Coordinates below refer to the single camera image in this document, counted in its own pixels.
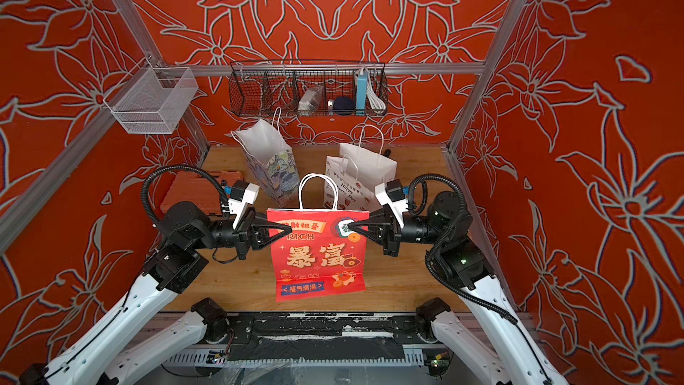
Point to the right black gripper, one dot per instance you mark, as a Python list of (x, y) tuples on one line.
[(391, 234)]

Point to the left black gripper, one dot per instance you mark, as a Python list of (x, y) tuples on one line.
[(244, 233)]

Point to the red RICH paper bag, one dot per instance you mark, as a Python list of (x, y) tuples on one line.
[(315, 260)]

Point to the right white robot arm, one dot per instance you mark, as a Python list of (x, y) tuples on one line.
[(432, 210)]

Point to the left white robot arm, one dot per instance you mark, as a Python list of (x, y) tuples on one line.
[(103, 354)]

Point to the white happy day paper bag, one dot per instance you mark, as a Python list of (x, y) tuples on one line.
[(355, 173)]

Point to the colourful patterned paper bag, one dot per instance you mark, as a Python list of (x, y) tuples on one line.
[(270, 158)]

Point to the orange plastic tool case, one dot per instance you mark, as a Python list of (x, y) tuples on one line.
[(188, 186)]

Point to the dark blue round object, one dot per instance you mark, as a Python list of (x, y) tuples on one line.
[(344, 106)]

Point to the silver packet in basket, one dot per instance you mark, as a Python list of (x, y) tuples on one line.
[(310, 101)]

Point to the light blue box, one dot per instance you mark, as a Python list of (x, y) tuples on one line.
[(361, 77)]

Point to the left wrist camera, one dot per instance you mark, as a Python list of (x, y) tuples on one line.
[(240, 196)]

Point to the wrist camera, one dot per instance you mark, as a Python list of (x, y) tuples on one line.
[(392, 194), (240, 196)]

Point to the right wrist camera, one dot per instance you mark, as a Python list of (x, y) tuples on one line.
[(392, 194)]

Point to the white slotted cable duct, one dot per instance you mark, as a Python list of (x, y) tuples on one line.
[(210, 359)]

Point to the black wire wall basket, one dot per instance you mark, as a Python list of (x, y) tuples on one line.
[(257, 89)]

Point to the white wire mesh basket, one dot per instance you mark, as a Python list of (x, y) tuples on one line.
[(151, 100)]

